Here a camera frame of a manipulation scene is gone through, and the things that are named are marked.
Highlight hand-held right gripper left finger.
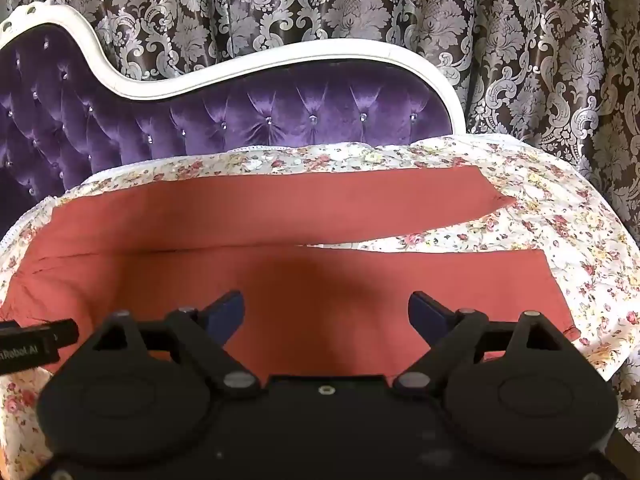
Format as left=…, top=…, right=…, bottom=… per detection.
left=92, top=290, right=263, bottom=397

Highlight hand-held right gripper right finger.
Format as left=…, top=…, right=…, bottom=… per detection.
left=392, top=290, right=573, bottom=396

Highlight red pants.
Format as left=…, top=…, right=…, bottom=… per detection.
left=0, top=167, right=582, bottom=376

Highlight floral bedsheet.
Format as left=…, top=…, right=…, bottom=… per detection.
left=0, top=135, right=640, bottom=480

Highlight purple tufted sofa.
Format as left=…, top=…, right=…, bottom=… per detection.
left=0, top=4, right=468, bottom=241

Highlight damask patterned curtain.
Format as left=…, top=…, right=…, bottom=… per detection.
left=0, top=0, right=640, bottom=411

